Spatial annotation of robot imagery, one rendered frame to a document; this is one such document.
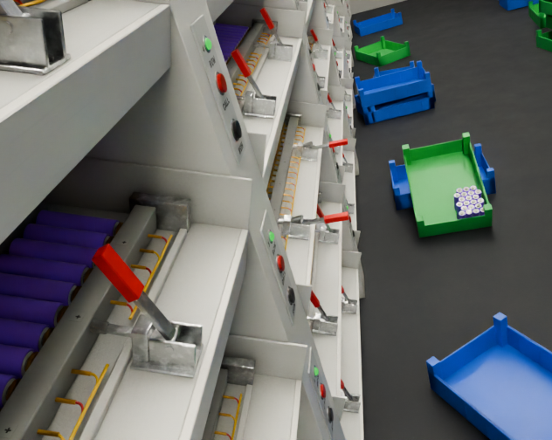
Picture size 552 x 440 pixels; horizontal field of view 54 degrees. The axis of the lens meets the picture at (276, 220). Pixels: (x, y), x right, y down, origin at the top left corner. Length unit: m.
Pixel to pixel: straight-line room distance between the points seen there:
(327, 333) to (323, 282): 0.13
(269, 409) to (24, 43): 0.41
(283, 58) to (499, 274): 0.79
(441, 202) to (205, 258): 1.29
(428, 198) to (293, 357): 1.17
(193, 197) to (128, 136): 0.07
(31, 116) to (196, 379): 0.19
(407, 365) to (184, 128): 0.91
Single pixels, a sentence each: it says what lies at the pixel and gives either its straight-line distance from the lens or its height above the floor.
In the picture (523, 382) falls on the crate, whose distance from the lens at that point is 1.20.
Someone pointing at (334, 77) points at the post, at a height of 0.38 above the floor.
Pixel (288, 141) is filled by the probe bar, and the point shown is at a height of 0.53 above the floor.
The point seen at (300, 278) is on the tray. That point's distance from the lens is 0.72.
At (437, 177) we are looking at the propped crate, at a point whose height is 0.08.
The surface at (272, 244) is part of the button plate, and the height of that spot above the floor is 0.62.
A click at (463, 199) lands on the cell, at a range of 1.59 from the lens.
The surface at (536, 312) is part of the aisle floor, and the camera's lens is 1.34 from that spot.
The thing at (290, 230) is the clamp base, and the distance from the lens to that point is 0.79.
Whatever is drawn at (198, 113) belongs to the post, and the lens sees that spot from 0.44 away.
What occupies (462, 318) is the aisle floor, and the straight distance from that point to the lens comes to 1.33.
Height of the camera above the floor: 0.91
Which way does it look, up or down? 29 degrees down
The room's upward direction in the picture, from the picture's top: 18 degrees counter-clockwise
